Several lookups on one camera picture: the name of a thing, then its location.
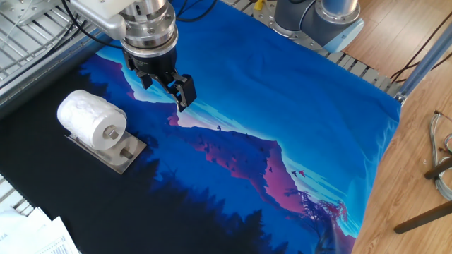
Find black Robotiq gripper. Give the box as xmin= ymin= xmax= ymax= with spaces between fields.
xmin=121 ymin=45 xmax=198 ymax=113

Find white printed paper sheet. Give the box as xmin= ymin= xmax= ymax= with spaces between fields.
xmin=13 ymin=216 xmax=81 ymax=254

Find metal box holder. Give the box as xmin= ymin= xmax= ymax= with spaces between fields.
xmin=64 ymin=125 xmax=148 ymax=175

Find aluminium frame post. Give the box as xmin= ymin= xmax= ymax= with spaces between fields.
xmin=394 ymin=23 xmax=452 ymax=103

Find grey wire bundle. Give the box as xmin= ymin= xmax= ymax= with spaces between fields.
xmin=429 ymin=109 xmax=452 ymax=202

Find white plain paper sheet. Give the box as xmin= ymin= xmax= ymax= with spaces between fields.
xmin=0 ymin=207 xmax=52 ymax=244

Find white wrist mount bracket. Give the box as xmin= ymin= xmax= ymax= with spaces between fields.
xmin=69 ymin=0 xmax=127 ymax=40

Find blue mountain print cloth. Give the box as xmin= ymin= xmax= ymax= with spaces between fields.
xmin=0 ymin=0 xmax=402 ymax=254

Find white paper roll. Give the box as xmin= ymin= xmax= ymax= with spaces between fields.
xmin=56 ymin=89 xmax=128 ymax=152

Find dark floor cables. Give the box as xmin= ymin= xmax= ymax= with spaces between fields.
xmin=390 ymin=10 xmax=452 ymax=84

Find dark wooden leg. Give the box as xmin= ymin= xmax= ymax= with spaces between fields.
xmin=393 ymin=200 xmax=452 ymax=235
xmin=423 ymin=157 xmax=452 ymax=180

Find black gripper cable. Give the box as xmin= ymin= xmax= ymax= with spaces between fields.
xmin=61 ymin=0 xmax=123 ymax=49

